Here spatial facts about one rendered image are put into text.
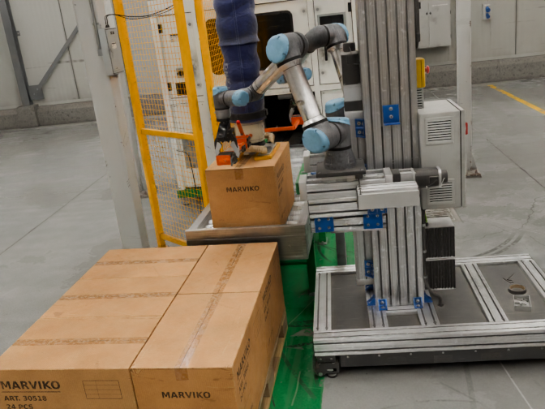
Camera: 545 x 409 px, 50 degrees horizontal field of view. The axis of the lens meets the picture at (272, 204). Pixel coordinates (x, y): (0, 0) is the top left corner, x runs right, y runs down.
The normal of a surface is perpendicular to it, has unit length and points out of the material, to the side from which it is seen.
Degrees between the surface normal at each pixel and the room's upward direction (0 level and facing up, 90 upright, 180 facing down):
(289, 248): 90
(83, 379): 90
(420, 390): 0
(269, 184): 90
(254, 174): 90
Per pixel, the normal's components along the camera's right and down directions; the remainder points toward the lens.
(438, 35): -0.09, 0.32
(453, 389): -0.11, -0.94
